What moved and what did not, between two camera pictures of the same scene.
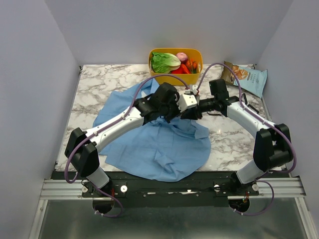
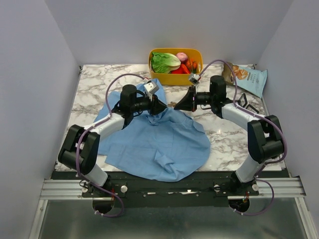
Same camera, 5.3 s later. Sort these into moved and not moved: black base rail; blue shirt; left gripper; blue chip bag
Moved: left gripper
Not moved: blue shirt; black base rail; blue chip bag
